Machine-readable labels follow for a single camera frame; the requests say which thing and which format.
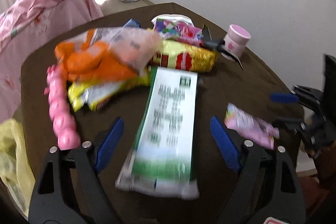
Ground green white paper carton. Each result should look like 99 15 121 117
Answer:
115 67 199 200

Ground yellow pink snack wrapper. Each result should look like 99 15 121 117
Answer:
67 72 150 112

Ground colourful purple snack wrapper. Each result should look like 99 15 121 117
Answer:
154 19 203 47

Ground white paper cup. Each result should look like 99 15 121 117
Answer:
151 14 194 26

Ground yellow trash bag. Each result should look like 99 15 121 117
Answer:
1 118 35 218

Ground right hand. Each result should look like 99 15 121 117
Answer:
305 148 322 160

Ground pink plastic toy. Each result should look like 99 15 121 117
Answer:
44 65 81 150

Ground pink lidded jar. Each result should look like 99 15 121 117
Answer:
224 24 251 59

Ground yellow red noodle packet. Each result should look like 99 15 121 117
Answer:
149 40 217 73

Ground orange snack bag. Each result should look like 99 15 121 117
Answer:
54 27 163 83

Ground blue small packet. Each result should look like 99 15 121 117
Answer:
122 19 141 28

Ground pink floral duvet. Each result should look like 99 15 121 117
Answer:
1 0 103 121

